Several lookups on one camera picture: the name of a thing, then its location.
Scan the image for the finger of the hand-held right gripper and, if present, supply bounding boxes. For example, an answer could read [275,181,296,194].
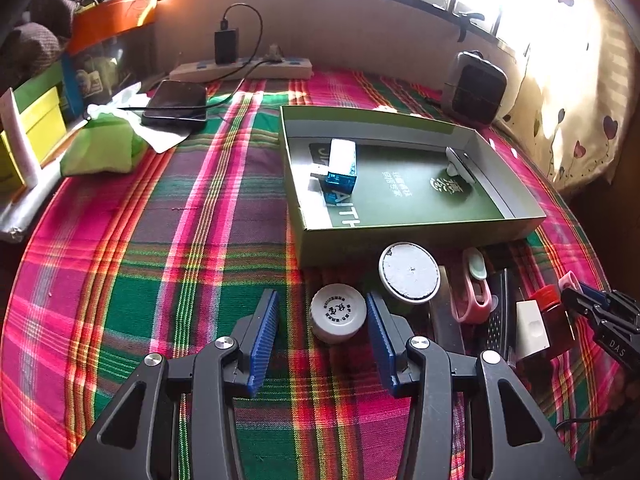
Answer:
[560,287,640,361]
[580,284,640,332]

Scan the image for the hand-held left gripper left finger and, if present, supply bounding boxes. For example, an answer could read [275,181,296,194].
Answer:
[60,288,281,480]

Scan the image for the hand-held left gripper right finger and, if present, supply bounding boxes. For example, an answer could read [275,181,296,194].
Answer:
[365,292,583,480]

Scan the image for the white jar lid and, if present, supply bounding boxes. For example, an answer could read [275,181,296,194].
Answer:
[310,284,368,345]

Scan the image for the red capped brown bottle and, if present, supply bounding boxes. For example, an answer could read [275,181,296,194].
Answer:
[530,285,576,356]

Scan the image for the round tin with grey lid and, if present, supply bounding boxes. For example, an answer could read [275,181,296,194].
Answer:
[378,242,442,316]

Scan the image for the white plug adapter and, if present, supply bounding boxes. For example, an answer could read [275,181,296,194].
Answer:
[515,300,550,361]

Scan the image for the pink scissors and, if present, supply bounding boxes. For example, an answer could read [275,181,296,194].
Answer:
[450,247,493,324]

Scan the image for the green cardboard box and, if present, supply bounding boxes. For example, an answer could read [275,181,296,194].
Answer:
[278,105,547,268]

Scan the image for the plaid blanket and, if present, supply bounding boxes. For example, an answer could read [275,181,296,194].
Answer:
[10,67,616,480]

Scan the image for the blue usb tester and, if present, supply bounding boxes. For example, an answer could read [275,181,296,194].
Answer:
[310,139,361,207]

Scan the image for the white plastic gadget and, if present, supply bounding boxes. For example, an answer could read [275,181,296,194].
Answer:
[444,146,477,184]

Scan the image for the white tissue paper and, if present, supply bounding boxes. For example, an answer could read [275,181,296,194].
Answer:
[87,85,198,153]

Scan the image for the heart print curtain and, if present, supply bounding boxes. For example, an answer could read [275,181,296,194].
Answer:
[492,0,636,193]

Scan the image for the green cloth pouch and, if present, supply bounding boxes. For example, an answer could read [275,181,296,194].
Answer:
[60,112,148,177]

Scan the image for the black smartphone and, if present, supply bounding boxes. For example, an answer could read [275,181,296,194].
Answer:
[141,80,208,128]

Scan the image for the small grey heater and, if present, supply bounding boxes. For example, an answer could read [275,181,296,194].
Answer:
[442,51,507,125]

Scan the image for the white power strip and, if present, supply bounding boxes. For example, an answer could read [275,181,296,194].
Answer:
[169,56,312,81]

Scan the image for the black charger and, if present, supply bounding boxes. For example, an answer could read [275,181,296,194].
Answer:
[214,30,239,65]

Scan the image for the white tube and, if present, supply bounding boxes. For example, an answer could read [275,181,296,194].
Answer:
[0,87,41,188]

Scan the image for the clear plastic container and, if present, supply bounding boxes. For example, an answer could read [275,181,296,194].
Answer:
[75,30,157,111]

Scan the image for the yellow green box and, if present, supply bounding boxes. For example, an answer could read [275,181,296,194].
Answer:
[0,57,68,196]

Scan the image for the black window hook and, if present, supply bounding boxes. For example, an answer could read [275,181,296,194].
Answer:
[457,11,484,42]

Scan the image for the orange box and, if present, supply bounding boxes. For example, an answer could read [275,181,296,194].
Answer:
[67,0,158,56]

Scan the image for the brown cloth heap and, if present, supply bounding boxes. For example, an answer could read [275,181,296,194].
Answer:
[0,0,78,78]

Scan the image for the black charging cable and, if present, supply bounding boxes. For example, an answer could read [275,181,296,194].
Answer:
[87,3,264,122]

